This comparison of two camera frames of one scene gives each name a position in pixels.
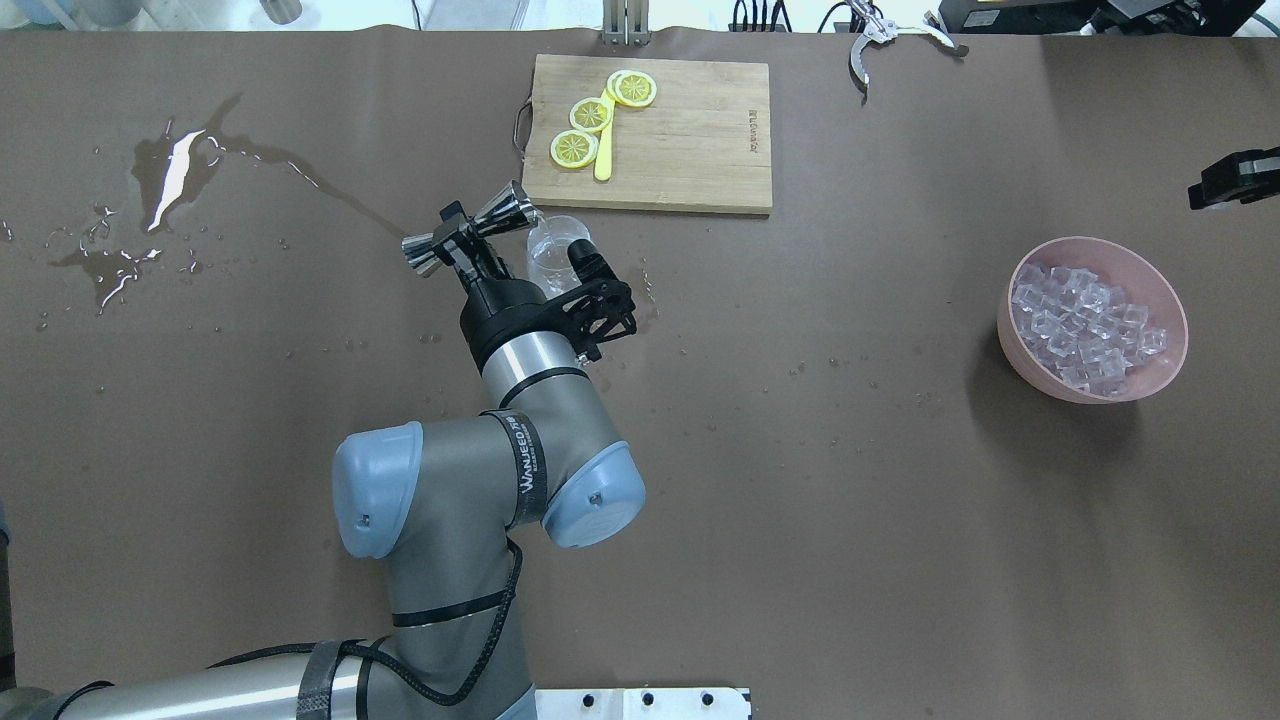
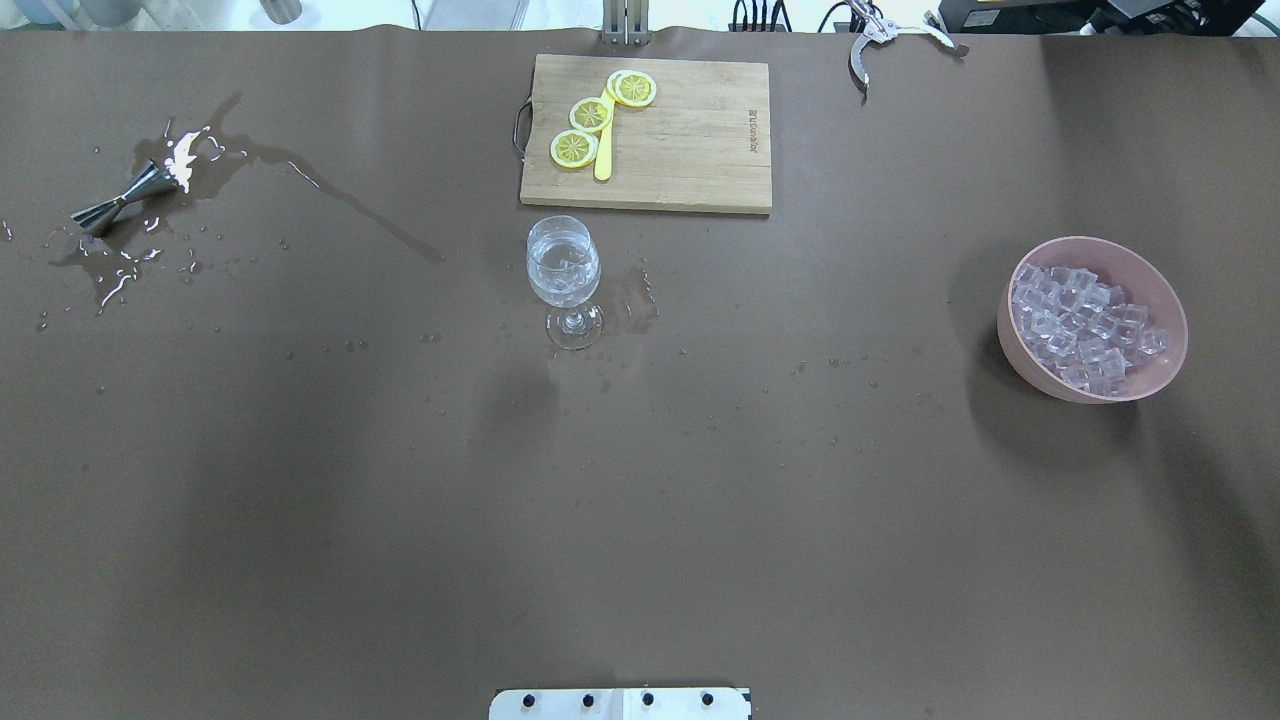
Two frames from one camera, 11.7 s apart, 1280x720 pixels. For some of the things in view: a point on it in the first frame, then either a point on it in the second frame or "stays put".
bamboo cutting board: (703, 144) stays put
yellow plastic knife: (604, 160) stays put
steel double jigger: (512, 209) → (150, 182)
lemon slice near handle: (574, 149) stays put
